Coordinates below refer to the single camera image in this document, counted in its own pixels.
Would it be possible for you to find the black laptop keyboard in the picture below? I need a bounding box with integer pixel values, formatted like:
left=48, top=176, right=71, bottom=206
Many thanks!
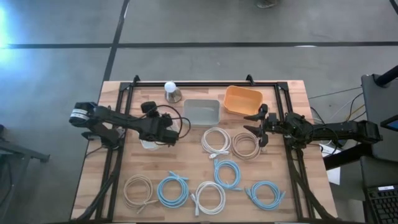
left=363, top=183, right=398, bottom=224

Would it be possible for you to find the white plastic bin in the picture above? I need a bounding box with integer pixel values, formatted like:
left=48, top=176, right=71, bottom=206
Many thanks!
left=139, top=118, right=182, bottom=151

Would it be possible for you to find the brass desk lamp white bulb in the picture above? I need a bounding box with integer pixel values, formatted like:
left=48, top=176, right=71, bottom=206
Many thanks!
left=164, top=80, right=183, bottom=104

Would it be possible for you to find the blue HDMI cable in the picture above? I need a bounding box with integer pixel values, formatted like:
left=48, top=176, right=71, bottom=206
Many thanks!
left=213, top=159, right=243, bottom=192
left=244, top=180, right=287, bottom=212
left=156, top=170, right=190, bottom=209

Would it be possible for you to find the black metal table frame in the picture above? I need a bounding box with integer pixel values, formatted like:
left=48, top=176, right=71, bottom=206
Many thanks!
left=76, top=74, right=336, bottom=223

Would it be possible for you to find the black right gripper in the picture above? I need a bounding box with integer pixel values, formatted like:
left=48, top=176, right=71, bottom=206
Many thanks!
left=243, top=103, right=289, bottom=148

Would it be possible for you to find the beige HDMI cable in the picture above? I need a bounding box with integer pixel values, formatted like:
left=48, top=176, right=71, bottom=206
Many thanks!
left=122, top=174, right=159, bottom=215
left=231, top=131, right=262, bottom=161

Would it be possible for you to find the white HDMI cable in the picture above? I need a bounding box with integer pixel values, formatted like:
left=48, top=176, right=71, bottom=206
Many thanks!
left=200, top=126, right=233, bottom=160
left=190, top=180, right=227, bottom=217

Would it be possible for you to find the person's shoe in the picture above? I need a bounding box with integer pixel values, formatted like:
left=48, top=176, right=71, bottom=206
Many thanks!
left=255, top=0, right=280, bottom=9

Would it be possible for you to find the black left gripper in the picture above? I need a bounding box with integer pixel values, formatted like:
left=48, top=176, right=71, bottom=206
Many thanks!
left=138, top=114, right=180, bottom=146

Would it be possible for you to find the black side desk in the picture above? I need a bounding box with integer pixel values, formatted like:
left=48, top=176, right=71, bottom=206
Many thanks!
left=360, top=65, right=398, bottom=162

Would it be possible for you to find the dark metal stand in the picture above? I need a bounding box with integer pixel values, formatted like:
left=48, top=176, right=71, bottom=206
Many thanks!
left=0, top=123, right=50, bottom=218

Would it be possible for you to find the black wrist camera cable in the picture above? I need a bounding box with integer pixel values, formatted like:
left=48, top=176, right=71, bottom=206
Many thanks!
left=155, top=105, right=192, bottom=139

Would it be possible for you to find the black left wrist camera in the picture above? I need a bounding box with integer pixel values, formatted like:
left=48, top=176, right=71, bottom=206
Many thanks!
left=141, top=101, right=158, bottom=118

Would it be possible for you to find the white paper sheet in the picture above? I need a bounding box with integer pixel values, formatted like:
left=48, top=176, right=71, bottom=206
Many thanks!
left=319, top=143, right=341, bottom=186

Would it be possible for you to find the tablet with blue screen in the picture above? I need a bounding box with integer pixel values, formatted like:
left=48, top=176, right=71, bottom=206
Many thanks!
left=379, top=114, right=398, bottom=132

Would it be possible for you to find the yellow plastic bin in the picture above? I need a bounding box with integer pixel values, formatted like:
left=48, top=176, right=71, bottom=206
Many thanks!
left=223, top=85, right=264, bottom=116

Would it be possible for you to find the grey plastic bin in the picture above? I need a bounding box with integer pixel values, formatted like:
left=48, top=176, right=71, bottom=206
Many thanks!
left=182, top=98, right=222, bottom=127

